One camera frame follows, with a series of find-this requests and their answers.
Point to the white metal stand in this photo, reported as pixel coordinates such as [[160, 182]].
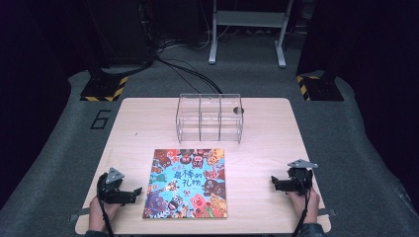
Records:
[[250, 19]]

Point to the black stand with striped base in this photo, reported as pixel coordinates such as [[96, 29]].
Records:
[[321, 87], [105, 87]]

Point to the grey table bracket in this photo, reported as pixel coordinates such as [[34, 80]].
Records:
[[80, 215], [326, 212]]

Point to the person's right hand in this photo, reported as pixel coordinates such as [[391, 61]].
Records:
[[301, 205]]

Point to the dark equipment cabinet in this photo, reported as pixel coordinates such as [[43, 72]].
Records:
[[128, 29]]

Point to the person's left hand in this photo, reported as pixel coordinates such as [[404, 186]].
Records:
[[99, 214]]

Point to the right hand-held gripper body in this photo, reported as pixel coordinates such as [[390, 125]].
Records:
[[298, 179]]

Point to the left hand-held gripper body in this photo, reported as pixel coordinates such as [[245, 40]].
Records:
[[112, 189]]

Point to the clear acrylic book rack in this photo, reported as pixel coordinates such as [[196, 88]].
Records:
[[210, 128]]

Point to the colourful picture book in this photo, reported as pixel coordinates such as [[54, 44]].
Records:
[[184, 194]]

